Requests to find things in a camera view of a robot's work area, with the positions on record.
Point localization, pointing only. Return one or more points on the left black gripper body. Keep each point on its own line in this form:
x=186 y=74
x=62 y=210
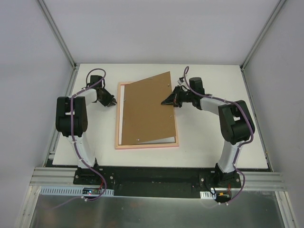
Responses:
x=106 y=98

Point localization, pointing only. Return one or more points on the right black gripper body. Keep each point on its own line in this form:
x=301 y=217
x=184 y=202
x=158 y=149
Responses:
x=177 y=97

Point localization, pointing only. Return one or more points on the brown cardboard backing board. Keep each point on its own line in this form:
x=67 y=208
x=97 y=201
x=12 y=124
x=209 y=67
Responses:
x=140 y=120

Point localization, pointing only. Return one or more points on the landscape photo print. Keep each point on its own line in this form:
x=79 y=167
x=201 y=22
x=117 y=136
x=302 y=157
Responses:
x=168 y=110

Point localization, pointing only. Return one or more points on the pink picture frame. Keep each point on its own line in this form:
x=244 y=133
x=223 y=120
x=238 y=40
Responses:
x=118 y=127

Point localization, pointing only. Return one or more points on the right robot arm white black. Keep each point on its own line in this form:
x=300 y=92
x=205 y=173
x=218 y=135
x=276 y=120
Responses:
x=236 y=124

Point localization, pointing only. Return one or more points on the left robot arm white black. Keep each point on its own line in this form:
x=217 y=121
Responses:
x=72 y=120

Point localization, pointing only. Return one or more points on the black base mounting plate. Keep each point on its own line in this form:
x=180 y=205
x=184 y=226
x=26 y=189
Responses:
x=184 y=183

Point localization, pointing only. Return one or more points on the left aluminium corner post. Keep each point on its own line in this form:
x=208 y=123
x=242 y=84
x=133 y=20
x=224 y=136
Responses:
x=55 y=30

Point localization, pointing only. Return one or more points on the aluminium corner post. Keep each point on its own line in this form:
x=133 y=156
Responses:
x=266 y=27
x=55 y=30

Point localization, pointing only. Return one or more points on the right white slotted cable duct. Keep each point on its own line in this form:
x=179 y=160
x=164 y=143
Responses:
x=206 y=195

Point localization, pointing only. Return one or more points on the white slotted cable duct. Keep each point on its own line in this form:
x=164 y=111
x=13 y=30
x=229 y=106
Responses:
x=71 y=191
x=206 y=195

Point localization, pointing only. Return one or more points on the left white slotted cable duct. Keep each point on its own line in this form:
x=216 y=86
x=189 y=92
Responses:
x=71 y=191

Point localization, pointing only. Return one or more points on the right aluminium corner post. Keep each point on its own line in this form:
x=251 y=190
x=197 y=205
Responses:
x=266 y=27

